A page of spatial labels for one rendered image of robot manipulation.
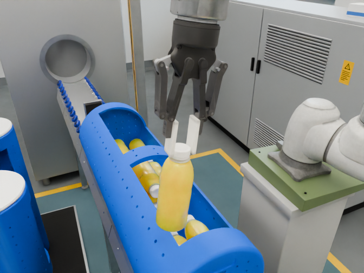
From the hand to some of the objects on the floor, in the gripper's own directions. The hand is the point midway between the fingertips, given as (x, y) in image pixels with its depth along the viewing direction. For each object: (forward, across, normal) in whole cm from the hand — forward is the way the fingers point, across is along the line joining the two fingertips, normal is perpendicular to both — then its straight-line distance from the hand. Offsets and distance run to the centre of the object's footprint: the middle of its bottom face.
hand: (182, 136), depth 57 cm
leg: (+143, -18, -95) cm, 173 cm away
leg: (+140, -17, -193) cm, 239 cm away
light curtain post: (+136, -57, -139) cm, 203 cm away
